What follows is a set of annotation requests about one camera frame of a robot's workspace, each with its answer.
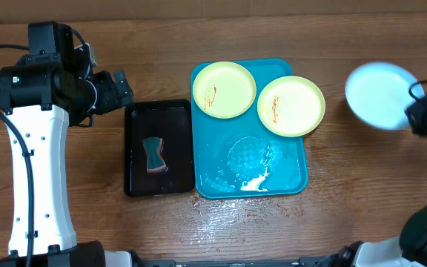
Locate light blue plate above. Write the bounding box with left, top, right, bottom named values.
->
left=345, top=62, right=417, bottom=131

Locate teal and orange sponge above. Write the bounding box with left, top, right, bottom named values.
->
left=142, top=137, right=168, bottom=173

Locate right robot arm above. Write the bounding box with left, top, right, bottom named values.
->
left=313, top=89, right=427, bottom=266

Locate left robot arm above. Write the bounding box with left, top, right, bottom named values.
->
left=0, top=22, right=135, bottom=266

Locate black plastic tray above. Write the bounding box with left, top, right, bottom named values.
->
left=124, top=99, right=195, bottom=197

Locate teal plastic tray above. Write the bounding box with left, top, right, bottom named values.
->
left=190, top=58, right=310, bottom=200

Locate yellow-green plate with stain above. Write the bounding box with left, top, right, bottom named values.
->
left=192, top=62, right=256, bottom=119

